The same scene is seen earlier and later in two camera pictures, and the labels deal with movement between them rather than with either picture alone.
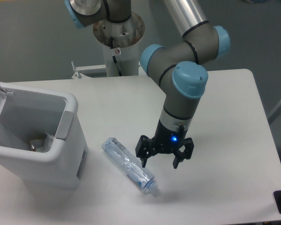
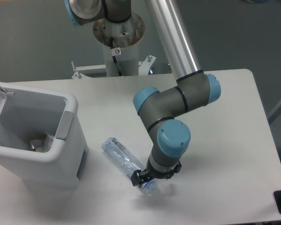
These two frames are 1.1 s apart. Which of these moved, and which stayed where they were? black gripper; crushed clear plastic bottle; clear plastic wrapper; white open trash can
Moved: black gripper
Stayed: crushed clear plastic bottle; white open trash can; clear plastic wrapper
